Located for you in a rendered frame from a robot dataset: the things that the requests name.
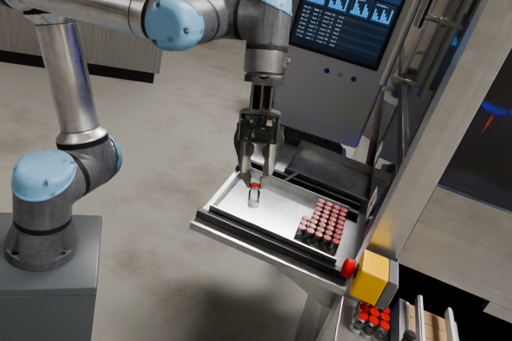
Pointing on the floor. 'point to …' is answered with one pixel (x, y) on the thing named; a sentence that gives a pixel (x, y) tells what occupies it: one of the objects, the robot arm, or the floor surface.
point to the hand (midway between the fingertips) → (255, 180)
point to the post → (441, 125)
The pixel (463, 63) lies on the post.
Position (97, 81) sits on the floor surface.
